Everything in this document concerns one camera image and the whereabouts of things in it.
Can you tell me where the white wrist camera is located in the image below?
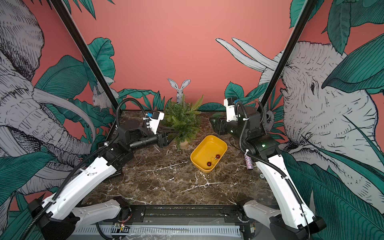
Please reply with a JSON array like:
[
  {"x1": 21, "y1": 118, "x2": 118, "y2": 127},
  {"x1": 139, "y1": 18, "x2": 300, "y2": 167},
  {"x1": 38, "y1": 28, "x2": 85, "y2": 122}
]
[
  {"x1": 224, "y1": 97, "x2": 238, "y2": 122},
  {"x1": 143, "y1": 111, "x2": 165, "y2": 135}
]

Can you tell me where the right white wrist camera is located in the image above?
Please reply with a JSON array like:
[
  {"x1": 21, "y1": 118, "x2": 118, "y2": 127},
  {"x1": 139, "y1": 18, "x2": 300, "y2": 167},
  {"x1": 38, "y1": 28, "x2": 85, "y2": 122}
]
[{"x1": 224, "y1": 97, "x2": 238, "y2": 122}]

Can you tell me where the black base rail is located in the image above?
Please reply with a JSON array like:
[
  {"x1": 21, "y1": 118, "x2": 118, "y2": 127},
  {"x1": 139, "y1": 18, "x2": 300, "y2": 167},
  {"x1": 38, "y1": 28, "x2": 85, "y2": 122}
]
[{"x1": 114, "y1": 205, "x2": 250, "y2": 223}]

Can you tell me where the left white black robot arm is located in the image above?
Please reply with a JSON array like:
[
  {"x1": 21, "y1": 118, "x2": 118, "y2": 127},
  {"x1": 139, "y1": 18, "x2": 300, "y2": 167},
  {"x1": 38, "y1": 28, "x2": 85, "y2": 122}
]
[{"x1": 21, "y1": 120, "x2": 178, "y2": 240}]

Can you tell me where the white slotted cable duct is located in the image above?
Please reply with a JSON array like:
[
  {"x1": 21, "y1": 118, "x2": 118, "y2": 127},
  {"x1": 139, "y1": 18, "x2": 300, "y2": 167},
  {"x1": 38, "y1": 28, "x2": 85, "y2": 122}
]
[{"x1": 71, "y1": 224, "x2": 242, "y2": 237}]

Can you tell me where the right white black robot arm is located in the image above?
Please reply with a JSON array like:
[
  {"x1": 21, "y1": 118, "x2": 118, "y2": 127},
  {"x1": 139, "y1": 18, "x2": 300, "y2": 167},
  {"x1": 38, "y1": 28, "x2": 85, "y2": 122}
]
[{"x1": 210, "y1": 98, "x2": 327, "y2": 240}]

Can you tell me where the glittery purple cylinder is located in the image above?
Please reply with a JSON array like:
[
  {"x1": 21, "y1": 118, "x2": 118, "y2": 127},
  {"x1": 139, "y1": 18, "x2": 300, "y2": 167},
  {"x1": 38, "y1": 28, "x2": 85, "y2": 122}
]
[{"x1": 245, "y1": 155, "x2": 254, "y2": 170}]

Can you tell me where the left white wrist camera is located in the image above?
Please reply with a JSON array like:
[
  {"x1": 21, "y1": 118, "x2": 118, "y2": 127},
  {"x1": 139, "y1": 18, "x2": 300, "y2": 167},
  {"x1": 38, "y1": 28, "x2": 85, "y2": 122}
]
[{"x1": 143, "y1": 111, "x2": 165, "y2": 135}]

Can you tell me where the yellow plastic tray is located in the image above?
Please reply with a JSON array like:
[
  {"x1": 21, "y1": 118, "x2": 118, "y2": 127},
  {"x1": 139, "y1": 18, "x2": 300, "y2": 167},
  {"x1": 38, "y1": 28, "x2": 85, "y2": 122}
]
[{"x1": 190, "y1": 135, "x2": 228, "y2": 173}]

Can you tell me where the small artificial christmas tree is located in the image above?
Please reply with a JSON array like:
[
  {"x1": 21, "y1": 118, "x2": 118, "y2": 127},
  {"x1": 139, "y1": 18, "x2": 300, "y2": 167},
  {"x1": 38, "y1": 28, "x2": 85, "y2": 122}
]
[{"x1": 165, "y1": 95, "x2": 204, "y2": 149}]

